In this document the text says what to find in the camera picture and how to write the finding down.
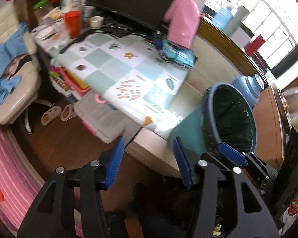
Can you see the left beige slipper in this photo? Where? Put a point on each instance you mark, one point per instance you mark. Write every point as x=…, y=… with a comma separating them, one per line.
x=50, y=115

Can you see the desk with checkered cover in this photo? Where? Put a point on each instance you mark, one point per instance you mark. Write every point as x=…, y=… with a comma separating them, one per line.
x=128, y=73

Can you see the white paper cup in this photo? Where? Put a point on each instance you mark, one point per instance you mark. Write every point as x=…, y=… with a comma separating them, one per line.
x=96, y=22

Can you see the red plastic cup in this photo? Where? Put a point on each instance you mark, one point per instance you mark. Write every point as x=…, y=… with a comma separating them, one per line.
x=73, y=22

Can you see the cream leather office chair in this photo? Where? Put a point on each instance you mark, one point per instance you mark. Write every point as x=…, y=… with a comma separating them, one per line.
x=25, y=66

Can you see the blue trash bin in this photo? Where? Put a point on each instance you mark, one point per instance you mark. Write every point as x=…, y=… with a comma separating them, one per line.
x=226, y=117

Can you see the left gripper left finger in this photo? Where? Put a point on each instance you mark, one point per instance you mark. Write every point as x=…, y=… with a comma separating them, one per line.
x=51, y=213

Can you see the light blue thermos jug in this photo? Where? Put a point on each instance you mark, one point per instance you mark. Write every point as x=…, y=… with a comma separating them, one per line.
x=250, y=87

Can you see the right beige slipper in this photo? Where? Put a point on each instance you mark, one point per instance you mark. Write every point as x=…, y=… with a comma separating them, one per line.
x=68, y=112

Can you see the blue garment on chair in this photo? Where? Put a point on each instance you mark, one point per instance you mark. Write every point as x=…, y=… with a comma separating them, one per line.
x=9, y=50

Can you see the pink striped bed sheet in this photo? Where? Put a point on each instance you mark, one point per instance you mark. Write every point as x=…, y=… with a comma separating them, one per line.
x=21, y=172

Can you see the pink plastic basket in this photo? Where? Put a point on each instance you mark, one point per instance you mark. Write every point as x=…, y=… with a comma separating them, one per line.
x=72, y=81

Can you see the pink hanging garment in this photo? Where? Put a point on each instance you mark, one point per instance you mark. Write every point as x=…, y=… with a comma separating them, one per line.
x=183, y=17

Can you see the beige slipper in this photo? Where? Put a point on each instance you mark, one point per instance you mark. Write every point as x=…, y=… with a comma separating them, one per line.
x=50, y=115
x=68, y=112

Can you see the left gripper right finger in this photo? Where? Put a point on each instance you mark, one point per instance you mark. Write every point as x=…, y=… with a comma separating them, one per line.
x=217, y=190

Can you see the blue patterned pencil pouch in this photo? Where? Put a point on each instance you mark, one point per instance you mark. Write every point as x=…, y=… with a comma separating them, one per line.
x=171, y=53

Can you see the green lid jar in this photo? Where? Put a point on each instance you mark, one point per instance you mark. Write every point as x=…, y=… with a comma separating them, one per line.
x=41, y=9

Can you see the red bottle on sill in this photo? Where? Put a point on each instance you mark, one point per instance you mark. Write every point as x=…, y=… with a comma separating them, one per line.
x=254, y=46

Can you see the white plastic storage box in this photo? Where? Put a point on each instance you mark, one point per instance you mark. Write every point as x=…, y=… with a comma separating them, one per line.
x=104, y=122

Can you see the blue water jug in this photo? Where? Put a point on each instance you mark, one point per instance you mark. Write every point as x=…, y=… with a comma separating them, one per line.
x=222, y=17

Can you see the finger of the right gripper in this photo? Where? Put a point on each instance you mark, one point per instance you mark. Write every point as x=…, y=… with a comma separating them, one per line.
x=233, y=155

